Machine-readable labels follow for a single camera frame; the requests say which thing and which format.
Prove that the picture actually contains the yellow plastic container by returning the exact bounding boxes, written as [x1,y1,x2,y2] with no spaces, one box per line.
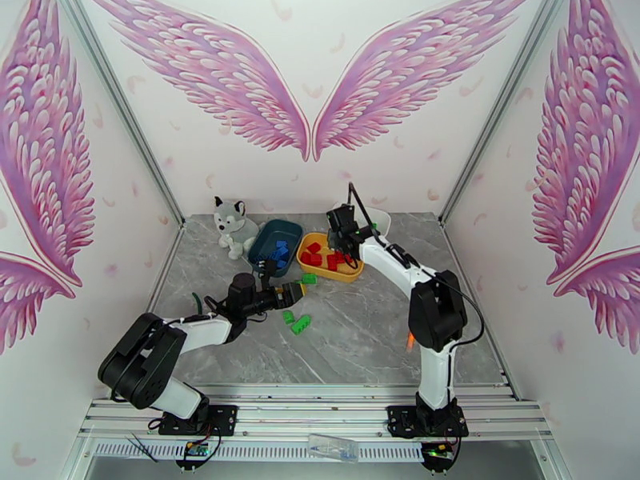
[296,232,367,284]

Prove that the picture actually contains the white plastic container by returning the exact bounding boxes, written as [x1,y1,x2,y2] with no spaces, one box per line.
[357,207,393,240]

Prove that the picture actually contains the teal plastic container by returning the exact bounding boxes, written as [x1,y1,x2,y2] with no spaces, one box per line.
[247,219,304,274]

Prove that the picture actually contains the grey husky plush toy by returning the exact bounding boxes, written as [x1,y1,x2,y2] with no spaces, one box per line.
[214,195,261,261]

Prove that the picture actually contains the clear plastic bag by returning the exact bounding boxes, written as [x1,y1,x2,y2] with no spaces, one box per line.
[307,433,361,465]

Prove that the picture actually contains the small circuit board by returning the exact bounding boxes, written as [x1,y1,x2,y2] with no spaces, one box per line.
[419,441,458,470]
[174,441,221,470]

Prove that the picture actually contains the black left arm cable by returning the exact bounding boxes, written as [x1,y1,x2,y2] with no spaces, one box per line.
[107,292,271,405]

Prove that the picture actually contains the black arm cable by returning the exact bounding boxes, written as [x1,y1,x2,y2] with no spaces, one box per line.
[107,292,271,405]
[348,182,485,345]

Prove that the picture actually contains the aluminium mounting rail frame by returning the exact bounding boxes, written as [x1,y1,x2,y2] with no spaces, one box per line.
[77,383,556,442]

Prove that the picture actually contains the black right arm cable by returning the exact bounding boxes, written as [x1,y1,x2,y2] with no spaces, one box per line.
[348,182,485,345]

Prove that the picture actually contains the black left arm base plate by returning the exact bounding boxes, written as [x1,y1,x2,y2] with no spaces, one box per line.
[158,404,238,437]

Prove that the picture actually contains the white perforated cable tray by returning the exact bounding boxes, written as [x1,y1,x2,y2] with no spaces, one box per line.
[92,441,431,465]

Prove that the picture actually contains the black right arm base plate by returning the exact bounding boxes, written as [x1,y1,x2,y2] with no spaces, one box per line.
[387,404,470,438]

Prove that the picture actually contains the thin black loose wires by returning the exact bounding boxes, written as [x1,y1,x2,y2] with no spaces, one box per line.
[125,433,160,465]

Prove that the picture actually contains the aluminium corner post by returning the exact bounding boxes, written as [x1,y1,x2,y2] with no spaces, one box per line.
[54,0,186,227]
[439,0,569,225]

